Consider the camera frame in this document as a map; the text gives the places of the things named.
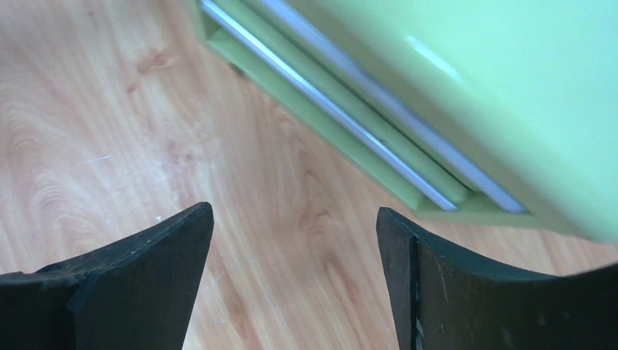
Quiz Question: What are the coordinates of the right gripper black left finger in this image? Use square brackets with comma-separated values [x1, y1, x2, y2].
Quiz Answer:
[1, 202, 214, 349]

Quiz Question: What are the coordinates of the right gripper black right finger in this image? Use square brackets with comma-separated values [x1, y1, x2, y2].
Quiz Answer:
[376, 207, 617, 349]

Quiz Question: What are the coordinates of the green drawer cabinet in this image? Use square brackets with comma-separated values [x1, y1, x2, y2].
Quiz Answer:
[188, 1, 617, 242]

